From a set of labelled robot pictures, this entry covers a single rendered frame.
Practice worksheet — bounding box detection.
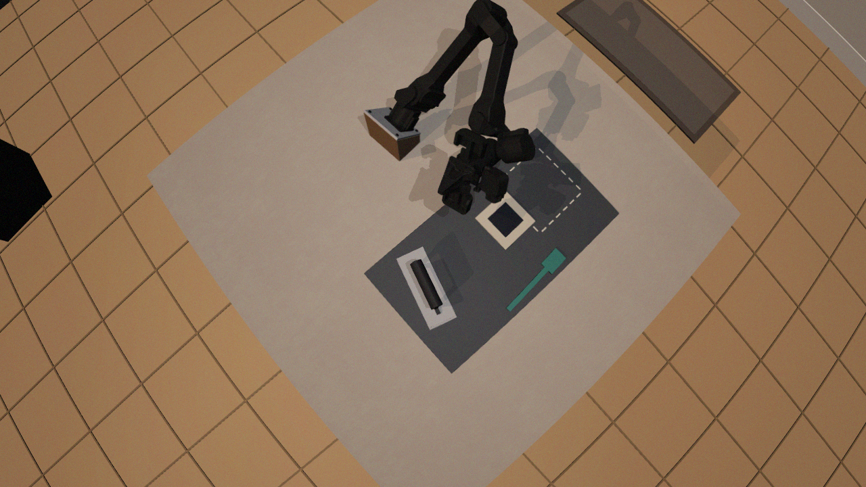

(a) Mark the beige square tile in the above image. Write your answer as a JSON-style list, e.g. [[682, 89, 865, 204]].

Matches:
[[475, 192, 535, 250]]

